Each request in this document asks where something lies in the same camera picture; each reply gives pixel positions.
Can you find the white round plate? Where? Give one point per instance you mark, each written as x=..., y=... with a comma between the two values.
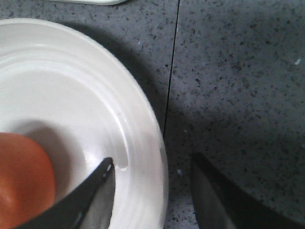
x=75, y=99

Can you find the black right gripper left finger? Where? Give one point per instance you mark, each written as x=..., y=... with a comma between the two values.
x=89, y=206

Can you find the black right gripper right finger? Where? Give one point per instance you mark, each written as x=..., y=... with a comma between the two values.
x=221, y=204

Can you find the white bear print tray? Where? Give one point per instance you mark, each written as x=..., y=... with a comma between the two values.
x=94, y=2

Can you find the orange fruit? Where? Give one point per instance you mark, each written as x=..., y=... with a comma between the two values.
x=27, y=181

